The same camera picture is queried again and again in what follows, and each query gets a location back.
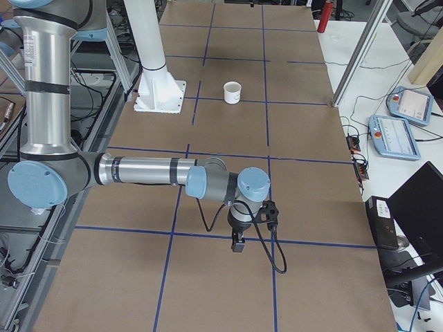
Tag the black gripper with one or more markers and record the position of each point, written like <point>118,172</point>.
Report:
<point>239,227</point>

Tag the white smiley face mug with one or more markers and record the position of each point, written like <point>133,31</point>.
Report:
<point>232,92</point>

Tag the black power strip far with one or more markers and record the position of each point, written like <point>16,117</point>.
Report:
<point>361,169</point>

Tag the black power strip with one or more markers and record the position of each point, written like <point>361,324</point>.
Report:
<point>361,169</point>
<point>353,143</point>

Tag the black power strip near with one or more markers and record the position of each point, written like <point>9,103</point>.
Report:
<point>353,143</point>

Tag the black laptop computer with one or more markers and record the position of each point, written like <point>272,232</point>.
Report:
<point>417,209</point>

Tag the near blue teach pendant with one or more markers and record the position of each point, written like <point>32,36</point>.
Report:
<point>392,138</point>

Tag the blue teach pendant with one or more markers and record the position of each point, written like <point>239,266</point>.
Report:
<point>411,104</point>
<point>392,138</point>

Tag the far blue teach pendant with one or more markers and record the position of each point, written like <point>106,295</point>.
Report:
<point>411,104</point>

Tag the red cylinder can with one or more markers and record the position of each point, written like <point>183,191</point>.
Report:
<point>326,13</point>

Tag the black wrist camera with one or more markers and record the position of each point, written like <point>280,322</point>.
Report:
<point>268,214</point>

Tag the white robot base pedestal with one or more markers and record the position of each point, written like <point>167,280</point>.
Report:
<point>158,91</point>

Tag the grey aluminium frame post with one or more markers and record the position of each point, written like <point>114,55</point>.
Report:
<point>362,47</point>

